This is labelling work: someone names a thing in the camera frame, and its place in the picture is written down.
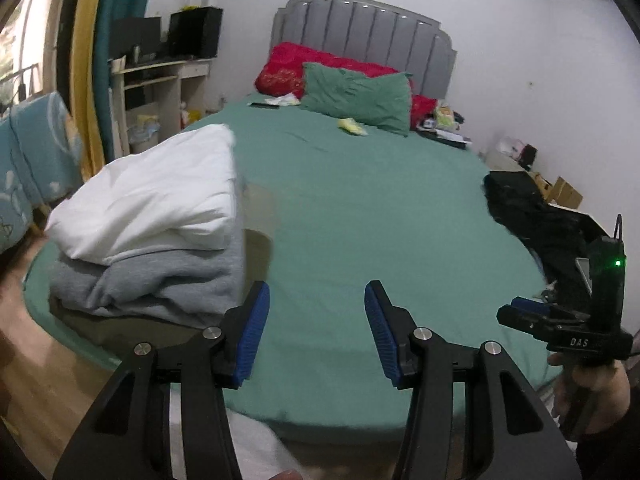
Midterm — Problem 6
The blue plastic bag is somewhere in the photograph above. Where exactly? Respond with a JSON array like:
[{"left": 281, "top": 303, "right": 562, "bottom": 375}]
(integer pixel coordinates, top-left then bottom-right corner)
[{"left": 127, "top": 115, "right": 161, "bottom": 153}]

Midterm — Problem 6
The white desk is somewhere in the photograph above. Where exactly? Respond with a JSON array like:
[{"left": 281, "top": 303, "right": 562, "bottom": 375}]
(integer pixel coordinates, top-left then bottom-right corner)
[{"left": 110, "top": 57, "right": 216, "bottom": 161}]

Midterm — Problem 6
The grey folded sweatshirt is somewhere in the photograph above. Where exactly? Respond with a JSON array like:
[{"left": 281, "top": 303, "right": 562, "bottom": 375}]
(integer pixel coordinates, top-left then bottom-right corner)
[{"left": 49, "top": 230, "right": 246, "bottom": 328}]

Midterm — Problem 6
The pile of black clothes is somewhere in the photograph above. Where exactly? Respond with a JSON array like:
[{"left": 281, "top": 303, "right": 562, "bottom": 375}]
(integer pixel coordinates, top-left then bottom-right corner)
[{"left": 482, "top": 170, "right": 601, "bottom": 293}]

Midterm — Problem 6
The green pillow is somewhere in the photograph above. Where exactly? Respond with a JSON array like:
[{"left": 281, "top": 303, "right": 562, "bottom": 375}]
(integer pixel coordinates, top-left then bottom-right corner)
[{"left": 299, "top": 62, "right": 413, "bottom": 137}]

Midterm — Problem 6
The person's right hand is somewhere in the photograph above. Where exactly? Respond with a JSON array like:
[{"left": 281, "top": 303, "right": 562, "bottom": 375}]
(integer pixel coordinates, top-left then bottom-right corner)
[{"left": 549, "top": 352, "right": 633, "bottom": 441}]

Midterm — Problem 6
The small yellow cloth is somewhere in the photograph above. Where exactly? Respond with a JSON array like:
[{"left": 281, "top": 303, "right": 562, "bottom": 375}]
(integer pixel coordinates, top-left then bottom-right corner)
[{"left": 337, "top": 117, "right": 370, "bottom": 137}]

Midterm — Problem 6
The blue patterned quilt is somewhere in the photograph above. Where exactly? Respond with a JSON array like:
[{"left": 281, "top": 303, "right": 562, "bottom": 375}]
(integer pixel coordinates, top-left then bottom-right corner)
[{"left": 0, "top": 92, "right": 83, "bottom": 256}]

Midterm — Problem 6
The window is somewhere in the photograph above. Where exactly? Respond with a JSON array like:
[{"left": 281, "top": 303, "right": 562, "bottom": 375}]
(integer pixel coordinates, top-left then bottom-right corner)
[{"left": 0, "top": 0, "right": 56, "bottom": 106}]

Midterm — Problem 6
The white cloth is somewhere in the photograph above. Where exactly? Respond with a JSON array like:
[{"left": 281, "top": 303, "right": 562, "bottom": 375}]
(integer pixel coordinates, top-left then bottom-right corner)
[{"left": 167, "top": 385, "right": 301, "bottom": 480}]

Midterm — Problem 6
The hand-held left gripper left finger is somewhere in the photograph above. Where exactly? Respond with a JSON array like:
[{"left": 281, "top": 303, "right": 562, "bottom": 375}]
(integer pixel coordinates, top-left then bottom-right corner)
[{"left": 52, "top": 281, "right": 271, "bottom": 480}]

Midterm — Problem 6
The pile of books and papers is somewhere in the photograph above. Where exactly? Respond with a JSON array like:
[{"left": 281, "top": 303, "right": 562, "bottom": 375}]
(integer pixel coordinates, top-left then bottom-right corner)
[{"left": 414, "top": 117, "right": 472, "bottom": 150}]

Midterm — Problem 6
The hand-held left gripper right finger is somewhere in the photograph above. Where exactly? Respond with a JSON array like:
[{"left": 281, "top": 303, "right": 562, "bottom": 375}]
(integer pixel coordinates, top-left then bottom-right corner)
[{"left": 364, "top": 281, "right": 583, "bottom": 480}]

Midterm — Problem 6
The yellow curtain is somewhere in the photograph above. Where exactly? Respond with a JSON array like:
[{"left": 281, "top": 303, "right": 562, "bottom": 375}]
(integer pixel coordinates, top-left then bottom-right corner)
[{"left": 70, "top": 0, "right": 108, "bottom": 181}]

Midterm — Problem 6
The grey padded headboard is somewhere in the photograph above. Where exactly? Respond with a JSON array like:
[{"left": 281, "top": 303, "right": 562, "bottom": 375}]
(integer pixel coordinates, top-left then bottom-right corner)
[{"left": 270, "top": 0, "right": 458, "bottom": 101}]

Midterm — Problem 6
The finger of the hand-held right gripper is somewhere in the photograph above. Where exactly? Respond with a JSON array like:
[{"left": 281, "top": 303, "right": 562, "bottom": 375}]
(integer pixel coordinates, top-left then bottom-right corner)
[
  {"left": 510, "top": 297, "right": 591, "bottom": 330},
  {"left": 496, "top": 306, "right": 566, "bottom": 342}
]

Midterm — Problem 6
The white nightstand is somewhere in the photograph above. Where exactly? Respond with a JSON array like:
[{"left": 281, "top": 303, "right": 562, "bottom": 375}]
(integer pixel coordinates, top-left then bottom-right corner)
[{"left": 485, "top": 135, "right": 538, "bottom": 173}]

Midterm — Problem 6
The yellow plastic bag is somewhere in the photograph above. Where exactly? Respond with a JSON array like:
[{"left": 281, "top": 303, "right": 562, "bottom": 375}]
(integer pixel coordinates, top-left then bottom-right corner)
[{"left": 434, "top": 102, "right": 457, "bottom": 131}]

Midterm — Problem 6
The teal curtain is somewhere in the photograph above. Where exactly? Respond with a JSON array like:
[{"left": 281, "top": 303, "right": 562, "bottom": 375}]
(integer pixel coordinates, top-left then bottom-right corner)
[{"left": 97, "top": 0, "right": 156, "bottom": 166}]

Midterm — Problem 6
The cardboard box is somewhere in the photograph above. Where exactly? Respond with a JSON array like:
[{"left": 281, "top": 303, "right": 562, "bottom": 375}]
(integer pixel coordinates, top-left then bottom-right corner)
[
  {"left": 550, "top": 176, "right": 583, "bottom": 209},
  {"left": 530, "top": 172, "right": 553, "bottom": 201}
]

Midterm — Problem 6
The person's right forearm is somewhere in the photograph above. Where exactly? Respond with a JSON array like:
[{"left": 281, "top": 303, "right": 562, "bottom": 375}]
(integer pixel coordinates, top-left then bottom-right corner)
[{"left": 575, "top": 400, "right": 640, "bottom": 480}]

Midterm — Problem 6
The white hoodie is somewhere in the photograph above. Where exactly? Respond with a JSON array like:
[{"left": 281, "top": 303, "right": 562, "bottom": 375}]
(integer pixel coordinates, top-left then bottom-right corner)
[{"left": 44, "top": 123, "right": 237, "bottom": 266}]

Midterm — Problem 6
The bed with green sheet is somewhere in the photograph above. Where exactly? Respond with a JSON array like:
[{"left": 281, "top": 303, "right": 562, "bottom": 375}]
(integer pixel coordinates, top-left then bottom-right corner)
[{"left": 22, "top": 97, "right": 563, "bottom": 433}]

